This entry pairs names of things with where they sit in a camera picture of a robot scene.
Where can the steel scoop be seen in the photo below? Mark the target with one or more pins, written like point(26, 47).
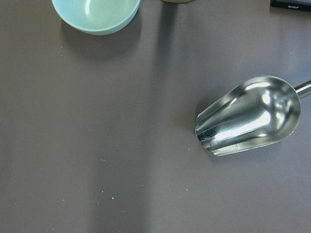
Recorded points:
point(259, 112)

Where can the wooden glass stand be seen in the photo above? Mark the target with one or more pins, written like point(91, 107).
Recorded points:
point(178, 1)

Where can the light green bowl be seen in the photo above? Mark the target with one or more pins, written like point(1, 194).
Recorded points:
point(97, 17)

